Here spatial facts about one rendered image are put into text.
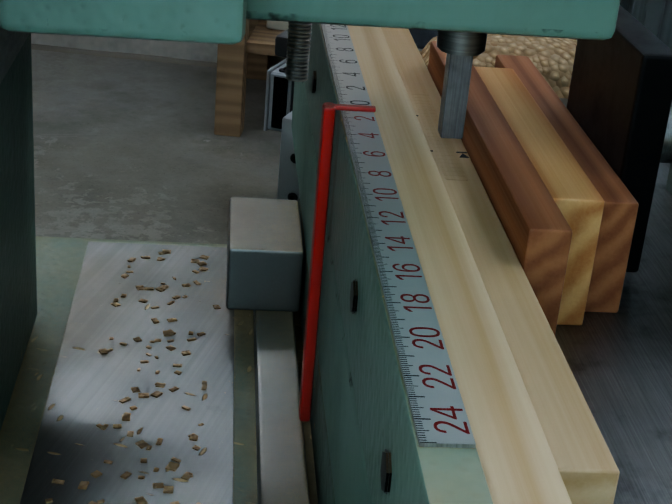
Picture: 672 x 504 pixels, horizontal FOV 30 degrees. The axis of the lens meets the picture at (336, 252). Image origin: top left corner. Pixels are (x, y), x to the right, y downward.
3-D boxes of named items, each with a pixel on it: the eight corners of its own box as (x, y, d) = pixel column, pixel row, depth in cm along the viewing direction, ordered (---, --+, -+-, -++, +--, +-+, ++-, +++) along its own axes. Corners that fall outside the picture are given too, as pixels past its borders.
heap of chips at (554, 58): (633, 102, 74) (642, 56, 73) (424, 91, 73) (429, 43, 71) (596, 62, 82) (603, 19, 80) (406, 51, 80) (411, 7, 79)
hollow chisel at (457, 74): (462, 139, 50) (478, 15, 48) (440, 138, 50) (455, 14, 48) (459, 131, 51) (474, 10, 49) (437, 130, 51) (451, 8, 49)
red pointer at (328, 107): (346, 424, 55) (376, 109, 49) (299, 422, 55) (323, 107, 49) (345, 414, 56) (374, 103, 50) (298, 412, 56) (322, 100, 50)
